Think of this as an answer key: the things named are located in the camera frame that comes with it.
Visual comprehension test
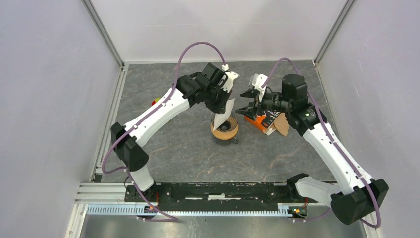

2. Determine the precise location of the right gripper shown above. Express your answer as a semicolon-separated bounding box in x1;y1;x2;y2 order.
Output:
235;88;292;122

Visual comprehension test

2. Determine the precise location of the white paper coffee filter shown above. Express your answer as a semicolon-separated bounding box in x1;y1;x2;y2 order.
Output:
212;99;235;131

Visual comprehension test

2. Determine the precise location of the glass cone dripper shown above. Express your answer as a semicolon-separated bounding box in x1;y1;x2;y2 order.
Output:
211;115;238;132

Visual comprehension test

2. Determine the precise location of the wooden dripper holder ring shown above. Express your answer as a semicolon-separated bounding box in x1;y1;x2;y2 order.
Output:
210;123;239;141

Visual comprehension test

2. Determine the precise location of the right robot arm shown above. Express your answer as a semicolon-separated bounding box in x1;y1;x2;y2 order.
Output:
237;74;389;228

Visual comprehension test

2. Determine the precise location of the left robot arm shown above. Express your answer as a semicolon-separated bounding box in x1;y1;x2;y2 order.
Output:
111;63;239;202

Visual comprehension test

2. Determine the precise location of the coffee filter box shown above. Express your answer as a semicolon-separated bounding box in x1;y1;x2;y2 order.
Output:
244;110;280;135

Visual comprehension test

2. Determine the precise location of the brown paper coffee filter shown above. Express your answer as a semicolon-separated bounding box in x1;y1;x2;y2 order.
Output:
273;113;290;136

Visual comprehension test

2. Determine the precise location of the glass coffee server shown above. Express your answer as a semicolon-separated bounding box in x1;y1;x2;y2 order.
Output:
213;136;239;146

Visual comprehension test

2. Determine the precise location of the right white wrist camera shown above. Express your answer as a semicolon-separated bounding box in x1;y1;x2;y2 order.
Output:
249;73;268;102

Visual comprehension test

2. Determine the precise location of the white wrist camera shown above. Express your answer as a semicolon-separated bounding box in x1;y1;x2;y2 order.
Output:
249;73;268;102
221;64;240;92

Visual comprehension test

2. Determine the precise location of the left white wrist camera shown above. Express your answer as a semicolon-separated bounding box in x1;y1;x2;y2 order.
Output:
221;64;240;92

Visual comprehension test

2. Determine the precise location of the aluminium frame rail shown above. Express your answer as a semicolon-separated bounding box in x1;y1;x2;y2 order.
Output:
76;182;316;205

